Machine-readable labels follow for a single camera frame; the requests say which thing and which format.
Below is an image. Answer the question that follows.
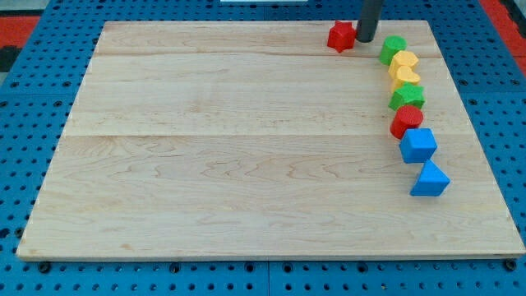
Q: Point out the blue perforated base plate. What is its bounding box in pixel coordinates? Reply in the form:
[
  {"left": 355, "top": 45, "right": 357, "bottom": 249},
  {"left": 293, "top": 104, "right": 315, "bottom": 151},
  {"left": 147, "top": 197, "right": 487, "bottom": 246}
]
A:
[{"left": 1, "top": 0, "right": 525, "bottom": 295}]

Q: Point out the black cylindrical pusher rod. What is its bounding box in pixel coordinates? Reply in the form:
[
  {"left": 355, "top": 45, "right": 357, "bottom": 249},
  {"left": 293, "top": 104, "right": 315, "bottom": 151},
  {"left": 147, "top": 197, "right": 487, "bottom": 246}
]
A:
[{"left": 356, "top": 0, "right": 385, "bottom": 43}]

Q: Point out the red cylinder block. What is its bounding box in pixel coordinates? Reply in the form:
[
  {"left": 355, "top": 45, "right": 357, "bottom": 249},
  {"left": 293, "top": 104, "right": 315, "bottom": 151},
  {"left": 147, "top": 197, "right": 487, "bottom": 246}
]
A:
[{"left": 390, "top": 104, "right": 424, "bottom": 140}]

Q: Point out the green cylinder block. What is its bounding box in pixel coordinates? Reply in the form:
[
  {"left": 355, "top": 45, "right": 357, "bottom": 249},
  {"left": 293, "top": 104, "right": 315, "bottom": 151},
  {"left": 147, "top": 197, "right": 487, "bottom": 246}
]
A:
[{"left": 379, "top": 35, "right": 407, "bottom": 66}]

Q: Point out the light wooden board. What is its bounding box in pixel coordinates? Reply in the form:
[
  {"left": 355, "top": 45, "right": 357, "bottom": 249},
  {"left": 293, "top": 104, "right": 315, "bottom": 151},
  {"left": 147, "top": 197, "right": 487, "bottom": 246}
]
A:
[{"left": 16, "top": 21, "right": 525, "bottom": 261}]

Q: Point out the blue triangle block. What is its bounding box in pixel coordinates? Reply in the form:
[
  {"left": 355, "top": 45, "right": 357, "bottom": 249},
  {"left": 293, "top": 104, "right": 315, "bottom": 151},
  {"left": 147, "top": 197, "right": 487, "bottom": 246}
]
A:
[{"left": 409, "top": 160, "right": 450, "bottom": 197}]

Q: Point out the yellow heart block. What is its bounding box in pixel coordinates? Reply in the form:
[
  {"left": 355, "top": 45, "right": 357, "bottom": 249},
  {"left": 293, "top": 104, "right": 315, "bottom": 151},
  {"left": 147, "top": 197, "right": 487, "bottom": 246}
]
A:
[{"left": 390, "top": 66, "right": 421, "bottom": 92}]

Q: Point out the red star block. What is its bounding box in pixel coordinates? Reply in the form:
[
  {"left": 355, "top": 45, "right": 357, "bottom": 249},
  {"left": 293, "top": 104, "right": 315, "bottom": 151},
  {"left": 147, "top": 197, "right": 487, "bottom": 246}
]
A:
[{"left": 327, "top": 21, "right": 357, "bottom": 53}]

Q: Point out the blue cube block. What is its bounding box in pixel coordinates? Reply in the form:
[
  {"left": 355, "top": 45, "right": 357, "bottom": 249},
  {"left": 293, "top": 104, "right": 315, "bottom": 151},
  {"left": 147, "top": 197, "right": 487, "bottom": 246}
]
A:
[{"left": 399, "top": 128, "right": 437, "bottom": 164}]

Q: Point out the green star block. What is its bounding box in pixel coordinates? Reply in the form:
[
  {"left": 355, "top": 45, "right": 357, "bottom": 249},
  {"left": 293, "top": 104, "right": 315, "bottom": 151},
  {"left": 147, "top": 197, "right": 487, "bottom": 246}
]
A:
[{"left": 388, "top": 82, "right": 426, "bottom": 111}]

